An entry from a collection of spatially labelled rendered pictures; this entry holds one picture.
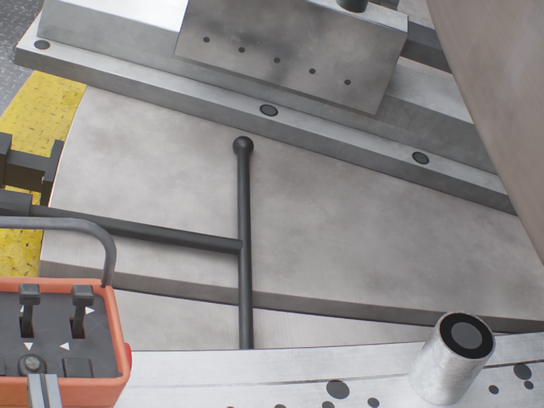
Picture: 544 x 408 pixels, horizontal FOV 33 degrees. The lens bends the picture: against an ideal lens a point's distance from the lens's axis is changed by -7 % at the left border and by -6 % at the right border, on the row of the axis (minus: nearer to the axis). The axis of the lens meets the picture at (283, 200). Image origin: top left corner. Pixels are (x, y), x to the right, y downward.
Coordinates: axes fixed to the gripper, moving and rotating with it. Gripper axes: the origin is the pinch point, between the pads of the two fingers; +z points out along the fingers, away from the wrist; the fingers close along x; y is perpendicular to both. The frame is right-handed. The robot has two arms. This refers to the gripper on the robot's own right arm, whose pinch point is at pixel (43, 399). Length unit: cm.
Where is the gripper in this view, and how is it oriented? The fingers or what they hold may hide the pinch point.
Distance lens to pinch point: 84.1
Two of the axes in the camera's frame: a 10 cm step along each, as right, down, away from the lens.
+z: -2.5, -6.9, 6.8
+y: 2.7, -7.2, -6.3
